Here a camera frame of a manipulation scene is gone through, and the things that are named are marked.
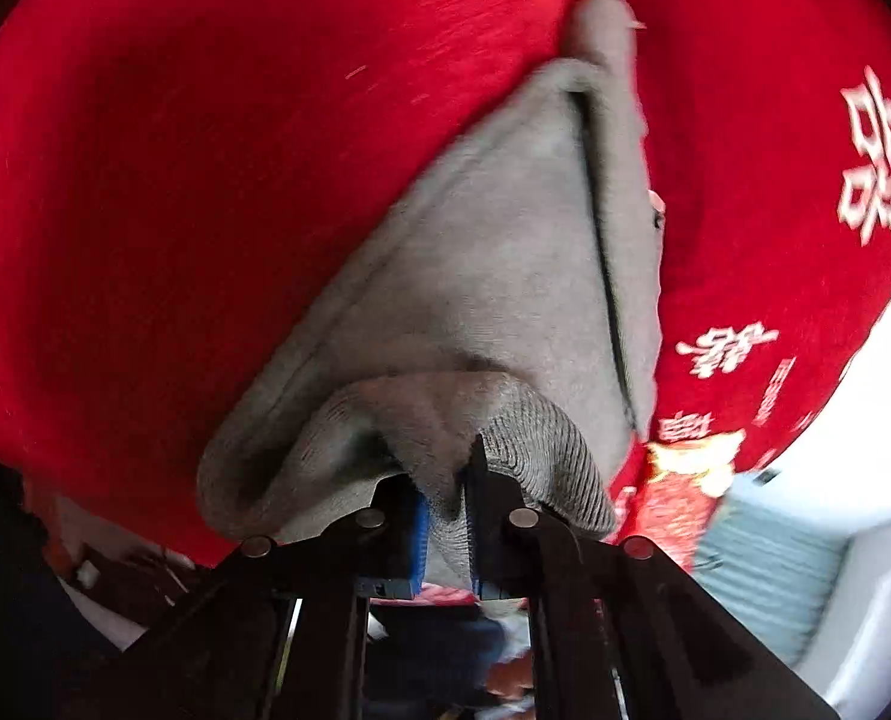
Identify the grey knit garment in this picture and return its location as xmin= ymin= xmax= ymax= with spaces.
xmin=196 ymin=0 xmax=663 ymax=589

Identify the light blue striped cloth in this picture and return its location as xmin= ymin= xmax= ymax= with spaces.
xmin=692 ymin=497 xmax=850 ymax=667

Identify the white furniture edge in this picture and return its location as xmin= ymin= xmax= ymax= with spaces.
xmin=788 ymin=508 xmax=891 ymax=720

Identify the red bedspread with white characters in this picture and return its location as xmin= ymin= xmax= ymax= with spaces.
xmin=0 ymin=0 xmax=891 ymax=564

